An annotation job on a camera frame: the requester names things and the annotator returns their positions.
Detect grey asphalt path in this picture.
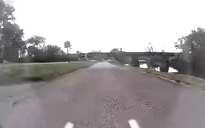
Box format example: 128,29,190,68
0,61,205,128

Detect concrete bridge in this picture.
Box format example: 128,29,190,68
86,51,183,73

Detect round road sign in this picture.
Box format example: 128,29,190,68
63,40,72,56

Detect grass verge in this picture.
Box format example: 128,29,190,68
141,67,205,93
0,61,98,85

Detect robot's own part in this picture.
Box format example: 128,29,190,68
63,121,75,128
128,118,141,128

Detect grey side road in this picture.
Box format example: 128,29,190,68
0,81,48,111

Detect trees and bushes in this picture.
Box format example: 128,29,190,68
174,26,205,81

